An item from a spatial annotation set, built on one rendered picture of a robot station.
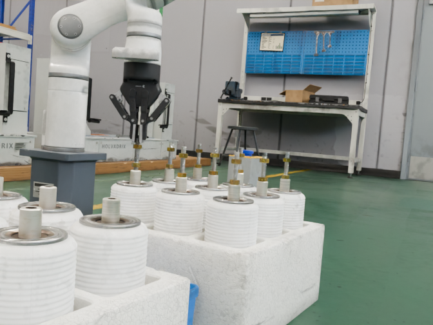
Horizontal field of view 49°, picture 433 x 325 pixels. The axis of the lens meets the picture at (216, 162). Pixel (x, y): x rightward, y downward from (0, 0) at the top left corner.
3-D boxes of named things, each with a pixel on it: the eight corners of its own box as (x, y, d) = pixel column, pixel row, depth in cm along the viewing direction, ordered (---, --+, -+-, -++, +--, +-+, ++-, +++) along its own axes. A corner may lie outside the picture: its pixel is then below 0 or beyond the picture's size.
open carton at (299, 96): (290, 105, 579) (292, 87, 578) (320, 106, 555) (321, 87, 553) (278, 103, 555) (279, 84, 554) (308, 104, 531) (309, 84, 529)
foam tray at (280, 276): (73, 303, 97) (78, 216, 96) (182, 265, 131) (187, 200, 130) (239, 363, 77) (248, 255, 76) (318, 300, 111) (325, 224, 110)
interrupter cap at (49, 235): (-27, 238, 48) (-27, 231, 48) (36, 227, 54) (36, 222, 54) (21, 253, 44) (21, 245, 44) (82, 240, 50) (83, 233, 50)
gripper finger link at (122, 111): (115, 93, 99) (133, 115, 99) (109, 99, 99) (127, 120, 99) (111, 92, 96) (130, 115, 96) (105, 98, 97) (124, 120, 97)
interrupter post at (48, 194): (33, 209, 65) (35, 186, 65) (48, 208, 67) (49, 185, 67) (46, 212, 64) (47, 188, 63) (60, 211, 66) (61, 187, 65)
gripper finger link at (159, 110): (166, 96, 96) (145, 116, 96) (172, 102, 96) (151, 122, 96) (168, 97, 98) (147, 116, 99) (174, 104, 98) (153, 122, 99)
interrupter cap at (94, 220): (65, 223, 58) (66, 217, 58) (109, 216, 64) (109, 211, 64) (111, 234, 54) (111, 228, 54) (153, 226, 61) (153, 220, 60)
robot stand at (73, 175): (11, 274, 112) (18, 148, 110) (56, 261, 126) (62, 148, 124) (59, 287, 106) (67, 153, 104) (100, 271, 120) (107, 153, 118)
